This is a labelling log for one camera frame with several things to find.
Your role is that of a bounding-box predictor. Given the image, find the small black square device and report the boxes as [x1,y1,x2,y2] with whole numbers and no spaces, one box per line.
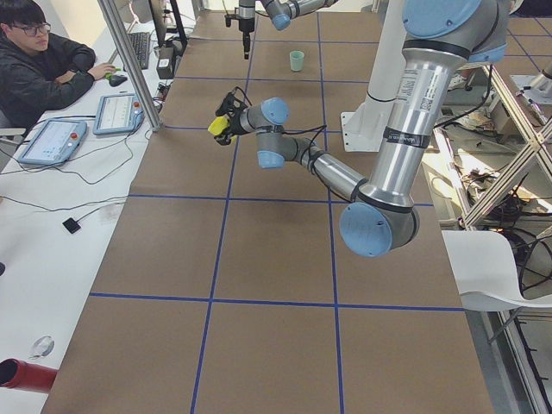
[62,217,81,234]

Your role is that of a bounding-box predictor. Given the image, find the black box on desk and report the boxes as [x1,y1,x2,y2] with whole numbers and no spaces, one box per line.
[156,47,175,79]

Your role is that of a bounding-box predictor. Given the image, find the yellow cup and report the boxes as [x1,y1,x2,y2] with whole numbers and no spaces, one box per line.
[208,116,229,136]

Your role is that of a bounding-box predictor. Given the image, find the aluminium frame post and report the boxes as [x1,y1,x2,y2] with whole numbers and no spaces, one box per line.
[97,0,161,133]

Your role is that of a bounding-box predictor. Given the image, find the seated person in black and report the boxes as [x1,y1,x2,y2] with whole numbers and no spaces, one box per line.
[1,1,116,130]

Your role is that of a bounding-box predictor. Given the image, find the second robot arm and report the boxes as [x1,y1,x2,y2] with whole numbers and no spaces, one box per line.
[225,0,336,60]

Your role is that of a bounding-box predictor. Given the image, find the far teach pendant tablet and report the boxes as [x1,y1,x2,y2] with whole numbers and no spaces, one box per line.
[93,93,144,135]

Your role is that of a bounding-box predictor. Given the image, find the clear tape roll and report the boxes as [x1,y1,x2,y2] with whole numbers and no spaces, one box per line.
[29,336,55,360]

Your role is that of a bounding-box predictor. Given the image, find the green cup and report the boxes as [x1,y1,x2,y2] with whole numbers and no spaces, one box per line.
[289,50,304,72]

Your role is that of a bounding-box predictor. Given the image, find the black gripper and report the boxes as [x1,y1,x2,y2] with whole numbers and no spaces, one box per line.
[215,89,251,146]

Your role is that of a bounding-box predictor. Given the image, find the teach pendant tablet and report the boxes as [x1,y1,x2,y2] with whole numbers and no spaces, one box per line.
[93,93,144,135]
[17,119,88,166]

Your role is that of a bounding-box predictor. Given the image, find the near teach pendant tablet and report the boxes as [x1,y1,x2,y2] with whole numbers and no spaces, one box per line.
[17,119,88,166]

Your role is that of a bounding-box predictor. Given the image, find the black keyboard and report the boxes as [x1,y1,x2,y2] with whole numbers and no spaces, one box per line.
[128,32,150,69]

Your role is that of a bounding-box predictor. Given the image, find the red cylinder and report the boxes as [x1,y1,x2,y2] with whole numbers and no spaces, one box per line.
[1,359,58,393]

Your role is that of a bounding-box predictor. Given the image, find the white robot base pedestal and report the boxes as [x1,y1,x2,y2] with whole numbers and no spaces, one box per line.
[341,0,405,152]

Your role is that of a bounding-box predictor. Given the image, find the white chair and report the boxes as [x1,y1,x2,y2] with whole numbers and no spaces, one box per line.
[442,230,551,311]

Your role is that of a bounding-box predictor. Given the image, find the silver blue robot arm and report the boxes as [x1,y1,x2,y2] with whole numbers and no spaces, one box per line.
[209,1,510,257]

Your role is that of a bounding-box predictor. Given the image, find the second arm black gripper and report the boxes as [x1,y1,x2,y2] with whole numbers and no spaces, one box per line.
[242,31,251,60]

